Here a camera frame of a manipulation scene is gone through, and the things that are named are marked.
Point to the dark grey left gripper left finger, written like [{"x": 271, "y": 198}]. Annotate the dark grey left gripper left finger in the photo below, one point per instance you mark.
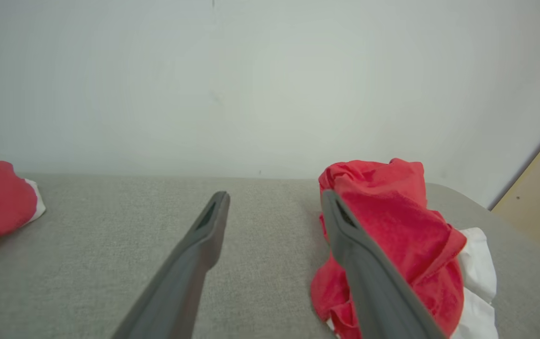
[{"x": 190, "y": 263}]

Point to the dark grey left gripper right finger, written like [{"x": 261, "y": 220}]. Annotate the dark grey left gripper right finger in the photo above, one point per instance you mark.
[{"x": 369, "y": 282}]

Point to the red white basketball jersey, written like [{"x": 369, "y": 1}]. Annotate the red white basketball jersey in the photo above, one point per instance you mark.
[{"x": 392, "y": 212}]

